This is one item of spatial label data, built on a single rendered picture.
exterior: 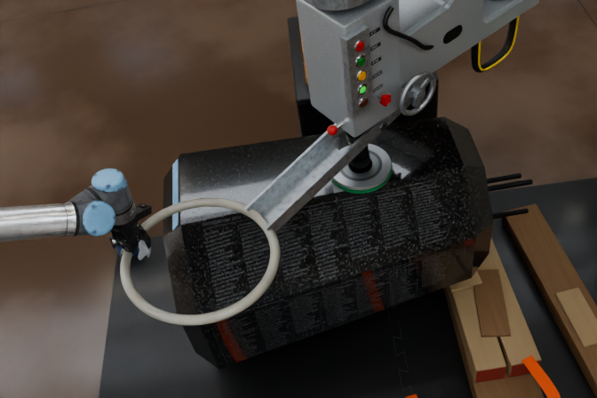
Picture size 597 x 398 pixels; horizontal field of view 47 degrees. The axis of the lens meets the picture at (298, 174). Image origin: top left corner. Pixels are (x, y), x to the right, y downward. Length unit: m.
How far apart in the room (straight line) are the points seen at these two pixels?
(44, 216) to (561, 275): 2.12
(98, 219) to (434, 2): 1.16
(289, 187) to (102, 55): 2.70
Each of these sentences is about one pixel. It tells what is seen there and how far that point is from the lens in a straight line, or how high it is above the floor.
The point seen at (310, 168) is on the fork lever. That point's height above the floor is 0.98.
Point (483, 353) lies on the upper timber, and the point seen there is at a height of 0.20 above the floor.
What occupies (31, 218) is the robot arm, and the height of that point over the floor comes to 1.40.
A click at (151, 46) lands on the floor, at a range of 4.69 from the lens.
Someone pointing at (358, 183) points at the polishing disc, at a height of 0.87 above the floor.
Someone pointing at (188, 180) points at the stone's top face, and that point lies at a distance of 2.53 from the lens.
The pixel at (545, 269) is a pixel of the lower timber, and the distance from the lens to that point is 3.14.
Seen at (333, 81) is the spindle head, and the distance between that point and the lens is 2.03.
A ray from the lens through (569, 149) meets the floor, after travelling 3.74.
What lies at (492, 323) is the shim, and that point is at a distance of 2.82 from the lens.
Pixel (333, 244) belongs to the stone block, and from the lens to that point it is 2.39.
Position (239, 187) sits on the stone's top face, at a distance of 2.45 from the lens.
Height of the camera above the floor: 2.65
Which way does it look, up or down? 47 degrees down
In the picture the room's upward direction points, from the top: 10 degrees counter-clockwise
